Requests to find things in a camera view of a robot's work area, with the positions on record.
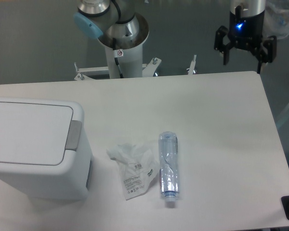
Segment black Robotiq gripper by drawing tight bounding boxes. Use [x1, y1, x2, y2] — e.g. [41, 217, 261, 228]
[214, 9, 277, 74]

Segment white trash can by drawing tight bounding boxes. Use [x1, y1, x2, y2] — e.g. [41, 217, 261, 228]
[0, 97, 93, 200]

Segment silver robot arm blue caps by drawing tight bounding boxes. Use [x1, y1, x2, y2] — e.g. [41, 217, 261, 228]
[73, 0, 277, 71]

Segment clear plastic bag on floor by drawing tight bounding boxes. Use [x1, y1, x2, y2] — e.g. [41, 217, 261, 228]
[263, 0, 289, 39]

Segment crushed clear plastic bottle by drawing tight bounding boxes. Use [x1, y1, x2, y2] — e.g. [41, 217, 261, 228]
[158, 131, 180, 208]

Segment crumpled white plastic wrapper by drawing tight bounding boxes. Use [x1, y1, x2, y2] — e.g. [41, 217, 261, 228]
[106, 142, 160, 200]

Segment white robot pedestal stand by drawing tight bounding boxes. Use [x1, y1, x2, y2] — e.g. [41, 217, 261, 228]
[73, 45, 197, 81]

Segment black cable on pedestal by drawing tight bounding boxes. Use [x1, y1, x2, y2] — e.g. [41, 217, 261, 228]
[112, 37, 124, 79]

